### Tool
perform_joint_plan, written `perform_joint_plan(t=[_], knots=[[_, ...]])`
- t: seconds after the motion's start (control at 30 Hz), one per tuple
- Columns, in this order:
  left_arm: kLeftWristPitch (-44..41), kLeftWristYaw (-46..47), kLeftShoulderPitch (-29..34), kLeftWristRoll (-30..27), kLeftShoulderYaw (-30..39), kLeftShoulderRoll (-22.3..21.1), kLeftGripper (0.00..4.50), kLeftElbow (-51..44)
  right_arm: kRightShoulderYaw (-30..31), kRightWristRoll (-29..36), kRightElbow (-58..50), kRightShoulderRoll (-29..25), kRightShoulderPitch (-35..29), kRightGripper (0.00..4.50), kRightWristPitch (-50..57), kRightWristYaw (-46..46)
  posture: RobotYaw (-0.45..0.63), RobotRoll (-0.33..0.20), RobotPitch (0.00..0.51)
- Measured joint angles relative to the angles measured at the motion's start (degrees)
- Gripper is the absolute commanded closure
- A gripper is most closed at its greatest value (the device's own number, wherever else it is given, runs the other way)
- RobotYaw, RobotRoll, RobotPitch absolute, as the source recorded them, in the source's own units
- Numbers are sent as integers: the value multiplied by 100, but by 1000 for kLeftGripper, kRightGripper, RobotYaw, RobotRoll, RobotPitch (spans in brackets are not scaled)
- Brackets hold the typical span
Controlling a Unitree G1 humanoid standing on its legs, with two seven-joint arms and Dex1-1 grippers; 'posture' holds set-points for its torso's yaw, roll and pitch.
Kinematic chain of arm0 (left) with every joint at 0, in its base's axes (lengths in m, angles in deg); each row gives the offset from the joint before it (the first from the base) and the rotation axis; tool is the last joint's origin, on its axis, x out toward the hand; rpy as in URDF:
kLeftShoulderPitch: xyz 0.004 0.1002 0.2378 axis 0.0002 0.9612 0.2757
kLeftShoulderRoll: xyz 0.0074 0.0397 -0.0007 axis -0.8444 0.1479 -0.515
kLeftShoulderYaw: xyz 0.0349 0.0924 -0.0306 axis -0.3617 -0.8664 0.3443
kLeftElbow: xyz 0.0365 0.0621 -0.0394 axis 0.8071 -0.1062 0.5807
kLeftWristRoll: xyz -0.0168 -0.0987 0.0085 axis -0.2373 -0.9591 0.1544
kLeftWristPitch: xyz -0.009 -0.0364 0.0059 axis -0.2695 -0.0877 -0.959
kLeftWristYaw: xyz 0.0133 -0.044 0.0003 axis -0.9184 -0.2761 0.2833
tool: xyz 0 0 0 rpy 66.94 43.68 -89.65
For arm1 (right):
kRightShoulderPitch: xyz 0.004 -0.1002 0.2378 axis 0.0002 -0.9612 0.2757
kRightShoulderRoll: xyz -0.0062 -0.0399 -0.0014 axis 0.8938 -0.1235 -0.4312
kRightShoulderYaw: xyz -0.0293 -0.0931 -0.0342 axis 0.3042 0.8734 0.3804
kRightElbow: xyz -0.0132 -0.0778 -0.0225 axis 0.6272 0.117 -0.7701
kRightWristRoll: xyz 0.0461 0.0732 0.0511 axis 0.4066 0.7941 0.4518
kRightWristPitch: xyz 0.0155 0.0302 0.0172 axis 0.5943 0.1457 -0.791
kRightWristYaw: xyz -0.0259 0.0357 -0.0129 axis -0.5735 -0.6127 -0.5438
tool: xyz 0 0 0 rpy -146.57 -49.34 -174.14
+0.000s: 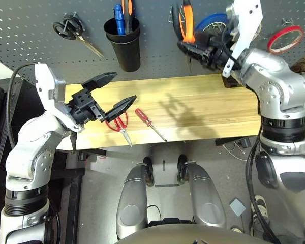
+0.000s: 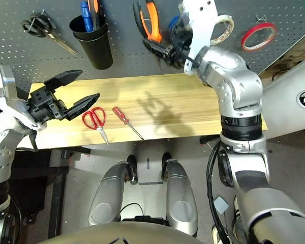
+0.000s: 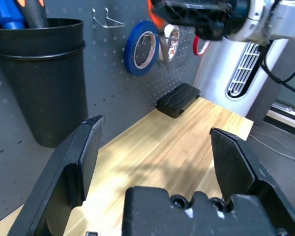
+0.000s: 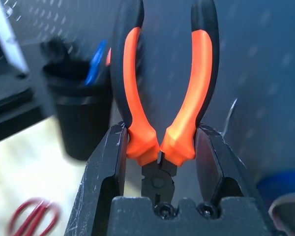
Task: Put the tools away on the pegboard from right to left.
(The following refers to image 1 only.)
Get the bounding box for silver wire pliers holder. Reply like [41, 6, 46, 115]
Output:
[168, 4, 188, 23]

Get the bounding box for small black floor device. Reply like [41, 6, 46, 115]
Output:
[147, 217, 194, 228]

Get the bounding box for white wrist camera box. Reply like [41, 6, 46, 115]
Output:
[34, 63, 83, 133]
[222, 0, 264, 78]

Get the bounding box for silver right robot leg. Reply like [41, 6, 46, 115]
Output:
[177, 160, 227, 228]

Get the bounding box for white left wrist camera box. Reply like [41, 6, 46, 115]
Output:
[34, 63, 83, 133]

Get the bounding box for grey square floor sheet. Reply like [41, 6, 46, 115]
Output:
[229, 198, 247, 217]

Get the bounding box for black handled scissors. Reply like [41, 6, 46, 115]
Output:
[52, 14, 104, 58]

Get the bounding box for white floor cable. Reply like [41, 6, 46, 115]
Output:
[222, 141, 252, 161]

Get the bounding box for black rectangular box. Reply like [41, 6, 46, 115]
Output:
[222, 73, 245, 88]

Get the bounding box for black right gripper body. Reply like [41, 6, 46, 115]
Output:
[205, 34, 241, 71]

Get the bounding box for red handled screwdriver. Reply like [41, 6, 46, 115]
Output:
[134, 108, 168, 143]

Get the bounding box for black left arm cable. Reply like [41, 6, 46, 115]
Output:
[5, 62, 38, 149]

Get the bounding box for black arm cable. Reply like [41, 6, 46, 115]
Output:
[245, 134, 283, 244]
[5, 62, 38, 149]

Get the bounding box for grey robot torso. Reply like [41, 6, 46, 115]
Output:
[114, 223, 270, 244]

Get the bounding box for red handled scissors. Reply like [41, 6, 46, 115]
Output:
[105, 111, 133, 148]

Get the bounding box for black table foot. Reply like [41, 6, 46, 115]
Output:
[215, 136, 252, 147]
[78, 148, 107, 162]

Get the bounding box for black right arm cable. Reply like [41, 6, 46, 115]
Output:
[245, 134, 283, 244]

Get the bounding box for black plastic cup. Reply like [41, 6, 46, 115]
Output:
[103, 17, 141, 73]

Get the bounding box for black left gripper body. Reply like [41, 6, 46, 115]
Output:
[71, 90, 110, 125]

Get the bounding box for grey metal pegboard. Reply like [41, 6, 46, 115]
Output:
[0, 0, 305, 84]

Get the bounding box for silver left robot leg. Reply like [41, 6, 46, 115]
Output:
[116, 162, 155, 239]

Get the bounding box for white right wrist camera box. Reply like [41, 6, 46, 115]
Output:
[222, 0, 264, 78]

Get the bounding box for orange black handled screwdriver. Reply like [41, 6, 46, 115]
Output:
[121, 0, 134, 34]

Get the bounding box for red tape roll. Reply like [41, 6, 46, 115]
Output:
[266, 25, 305, 55]

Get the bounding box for blue tape roll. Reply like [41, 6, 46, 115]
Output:
[194, 13, 231, 34]

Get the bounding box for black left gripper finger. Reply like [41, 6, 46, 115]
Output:
[105, 95, 137, 122]
[81, 72, 118, 91]

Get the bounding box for silver robot leg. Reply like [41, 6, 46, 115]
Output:
[177, 160, 227, 228]
[116, 162, 155, 239]

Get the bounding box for orange handled pliers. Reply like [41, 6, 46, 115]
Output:
[172, 0, 197, 73]

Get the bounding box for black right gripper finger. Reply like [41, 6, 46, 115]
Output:
[194, 32, 214, 48]
[177, 41, 208, 66]

